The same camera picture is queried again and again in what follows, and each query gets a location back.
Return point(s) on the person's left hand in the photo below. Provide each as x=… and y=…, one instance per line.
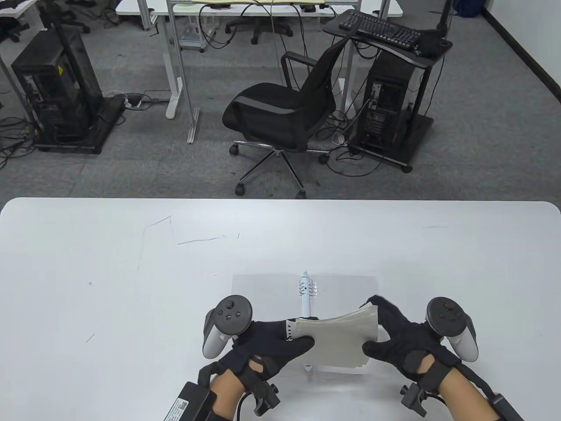
x=271, y=344

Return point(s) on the person's right hand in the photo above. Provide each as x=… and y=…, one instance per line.
x=407, y=344

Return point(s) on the grey and white controller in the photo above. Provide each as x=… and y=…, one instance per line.
x=447, y=315
x=230, y=313

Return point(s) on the stack of lined loose-leaf paper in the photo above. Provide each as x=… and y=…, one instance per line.
x=337, y=342

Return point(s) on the person's right forearm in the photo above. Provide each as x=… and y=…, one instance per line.
x=464, y=394

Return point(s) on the person's left forearm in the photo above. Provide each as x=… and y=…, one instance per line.
x=225, y=390

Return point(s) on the black wrist sensor box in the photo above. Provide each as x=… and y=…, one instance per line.
x=190, y=401
x=506, y=408

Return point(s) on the black rolling computer cart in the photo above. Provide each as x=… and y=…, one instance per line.
x=418, y=133

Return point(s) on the black mesh office chair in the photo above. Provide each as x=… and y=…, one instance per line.
x=263, y=109

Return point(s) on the black computer tower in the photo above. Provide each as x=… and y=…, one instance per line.
x=385, y=101
x=52, y=87

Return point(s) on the white power strip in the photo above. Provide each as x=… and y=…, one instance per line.
x=133, y=101

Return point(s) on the black rolling computer stand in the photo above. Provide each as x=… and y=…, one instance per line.
x=107, y=116

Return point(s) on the white rolling cabinet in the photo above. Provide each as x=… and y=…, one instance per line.
x=193, y=37

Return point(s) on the black chair wheel base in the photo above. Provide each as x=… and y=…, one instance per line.
x=258, y=26
x=72, y=19

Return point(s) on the black keyboard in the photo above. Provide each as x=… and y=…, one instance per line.
x=377, y=27

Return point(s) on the dark blue bag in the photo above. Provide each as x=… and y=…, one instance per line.
x=469, y=6

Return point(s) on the white background desk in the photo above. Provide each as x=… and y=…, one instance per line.
x=131, y=6
x=13, y=8

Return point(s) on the aluminium frame post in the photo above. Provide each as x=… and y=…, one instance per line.
x=193, y=127

